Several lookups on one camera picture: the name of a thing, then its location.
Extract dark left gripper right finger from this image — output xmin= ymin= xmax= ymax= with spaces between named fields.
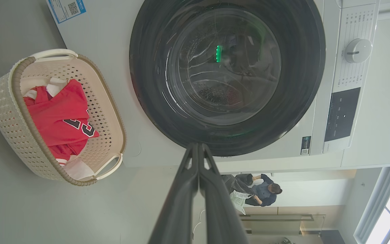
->
xmin=198 ymin=143 xmax=250 ymax=244

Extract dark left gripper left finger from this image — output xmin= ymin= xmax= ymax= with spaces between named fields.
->
xmin=147 ymin=142 xmax=200 ymax=244

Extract black round glass washer door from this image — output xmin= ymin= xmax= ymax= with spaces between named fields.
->
xmin=129 ymin=0 xmax=327 ymax=157

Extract red shorts with white stripes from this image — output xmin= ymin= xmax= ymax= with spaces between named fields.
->
xmin=48 ymin=139 xmax=89 ymax=167

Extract red jersey with number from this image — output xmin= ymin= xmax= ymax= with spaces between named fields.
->
xmin=23 ymin=79 xmax=100 ymax=160

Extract person in blue clothes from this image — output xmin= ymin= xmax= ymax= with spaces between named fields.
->
xmin=221 ymin=173 xmax=283 ymax=216

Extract white front-load washing machine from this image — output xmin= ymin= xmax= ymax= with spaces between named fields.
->
xmin=46 ymin=0 xmax=390 ymax=174

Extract cream perforated laundry basket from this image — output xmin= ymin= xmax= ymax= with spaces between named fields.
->
xmin=0 ymin=48 xmax=127 ymax=186

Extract white washer dial knob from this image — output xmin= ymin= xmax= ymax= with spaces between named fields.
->
xmin=344 ymin=38 xmax=373 ymax=64

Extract blue energy label sticker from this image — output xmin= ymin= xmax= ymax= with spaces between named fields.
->
xmin=46 ymin=0 xmax=87 ymax=24

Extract window with grey frame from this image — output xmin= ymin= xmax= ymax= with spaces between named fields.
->
xmin=353 ymin=165 xmax=390 ymax=244

